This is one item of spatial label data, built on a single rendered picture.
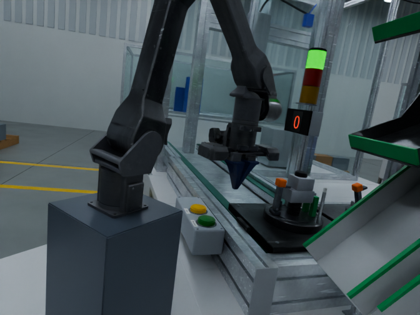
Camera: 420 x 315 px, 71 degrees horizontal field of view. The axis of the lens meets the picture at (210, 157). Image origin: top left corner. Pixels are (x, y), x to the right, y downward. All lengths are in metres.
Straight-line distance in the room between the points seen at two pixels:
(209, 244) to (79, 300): 0.30
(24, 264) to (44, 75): 8.45
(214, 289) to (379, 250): 0.32
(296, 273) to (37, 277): 0.49
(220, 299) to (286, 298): 0.13
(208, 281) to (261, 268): 0.16
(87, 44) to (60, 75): 1.09
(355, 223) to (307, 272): 0.13
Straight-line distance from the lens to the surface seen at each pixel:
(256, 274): 0.55
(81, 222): 0.42
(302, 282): 0.62
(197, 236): 0.65
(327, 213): 0.88
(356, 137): 0.49
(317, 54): 0.93
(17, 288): 0.67
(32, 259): 0.75
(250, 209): 0.78
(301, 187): 0.71
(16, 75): 9.31
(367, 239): 0.54
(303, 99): 0.92
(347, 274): 0.51
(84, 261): 0.43
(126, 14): 8.81
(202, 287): 0.65
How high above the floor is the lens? 1.23
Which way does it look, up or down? 11 degrees down
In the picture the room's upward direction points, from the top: 8 degrees clockwise
